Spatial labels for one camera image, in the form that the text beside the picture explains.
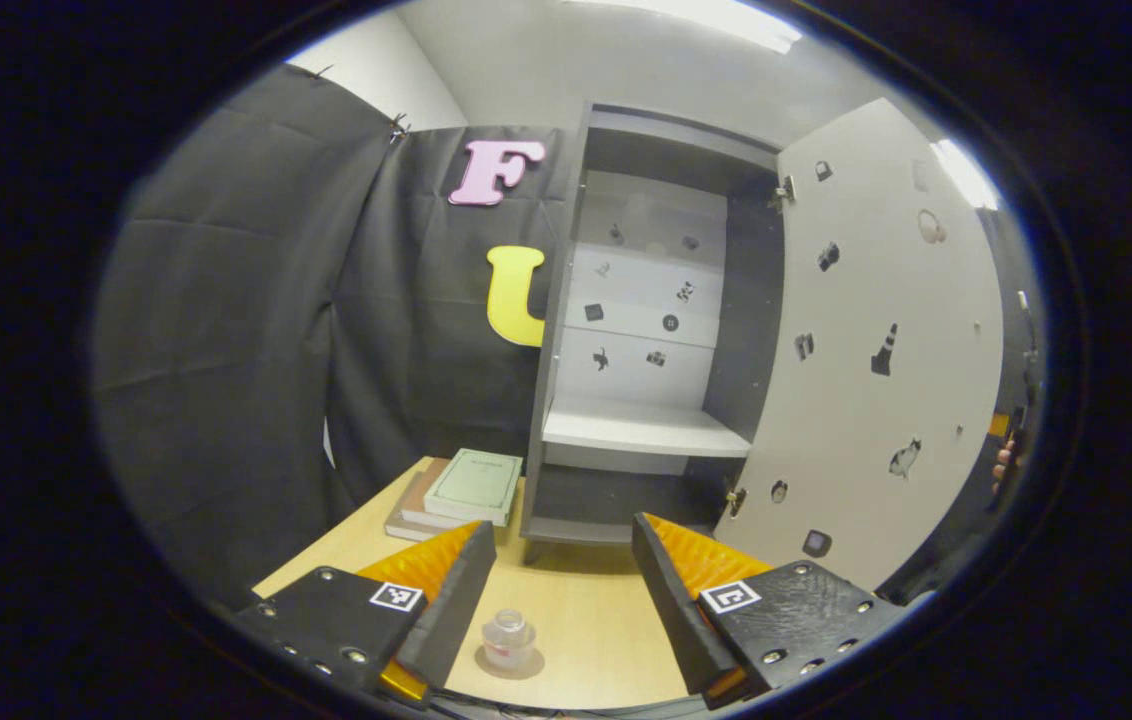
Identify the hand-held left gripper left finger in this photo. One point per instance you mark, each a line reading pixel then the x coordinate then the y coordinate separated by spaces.
pixel 451 610

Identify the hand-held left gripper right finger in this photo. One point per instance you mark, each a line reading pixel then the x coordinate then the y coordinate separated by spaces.
pixel 671 610

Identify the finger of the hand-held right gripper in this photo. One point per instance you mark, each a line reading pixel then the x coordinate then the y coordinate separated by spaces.
pixel 999 425

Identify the small clear bottle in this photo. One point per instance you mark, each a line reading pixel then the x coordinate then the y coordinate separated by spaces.
pixel 508 640

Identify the grey cabinet door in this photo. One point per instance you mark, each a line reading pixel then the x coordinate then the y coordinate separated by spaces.
pixel 866 430

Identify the dark grey cabinet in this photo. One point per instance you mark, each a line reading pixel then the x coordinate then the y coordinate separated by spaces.
pixel 746 330

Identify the metal door hinge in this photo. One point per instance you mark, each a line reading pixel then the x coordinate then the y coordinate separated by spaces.
pixel 783 190
pixel 734 498

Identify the light grey cabinet shelf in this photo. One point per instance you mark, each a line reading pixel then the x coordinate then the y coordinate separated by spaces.
pixel 641 428

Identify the brown book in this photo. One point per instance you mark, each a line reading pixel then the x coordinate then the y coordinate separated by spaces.
pixel 401 528

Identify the beige book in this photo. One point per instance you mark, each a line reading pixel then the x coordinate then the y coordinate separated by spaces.
pixel 418 495

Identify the green book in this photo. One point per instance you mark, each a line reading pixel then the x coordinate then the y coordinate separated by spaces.
pixel 474 485

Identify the ceiling light panel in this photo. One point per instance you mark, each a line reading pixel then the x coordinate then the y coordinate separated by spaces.
pixel 966 175
pixel 716 18

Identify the black backdrop cloth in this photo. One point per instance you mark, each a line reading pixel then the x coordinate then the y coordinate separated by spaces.
pixel 226 350

